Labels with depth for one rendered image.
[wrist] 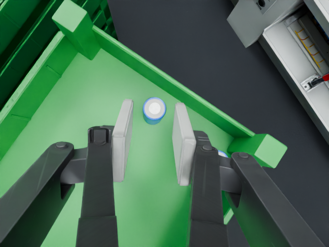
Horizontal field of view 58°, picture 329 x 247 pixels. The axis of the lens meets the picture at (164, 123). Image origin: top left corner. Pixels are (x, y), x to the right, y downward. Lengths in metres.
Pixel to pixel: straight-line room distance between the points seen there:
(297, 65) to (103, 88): 0.55
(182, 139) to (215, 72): 0.66
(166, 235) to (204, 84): 0.56
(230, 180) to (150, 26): 0.70
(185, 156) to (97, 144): 0.05
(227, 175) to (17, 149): 0.22
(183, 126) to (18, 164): 0.19
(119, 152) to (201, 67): 0.66
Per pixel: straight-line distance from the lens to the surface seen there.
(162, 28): 0.83
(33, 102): 0.29
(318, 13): 0.61
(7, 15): 0.40
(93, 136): 0.16
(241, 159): 0.16
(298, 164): 0.88
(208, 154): 0.16
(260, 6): 0.71
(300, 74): 0.76
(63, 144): 0.16
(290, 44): 0.76
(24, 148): 0.31
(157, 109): 0.23
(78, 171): 0.16
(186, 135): 0.17
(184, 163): 0.17
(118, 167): 0.17
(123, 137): 0.16
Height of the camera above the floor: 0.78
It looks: 85 degrees down
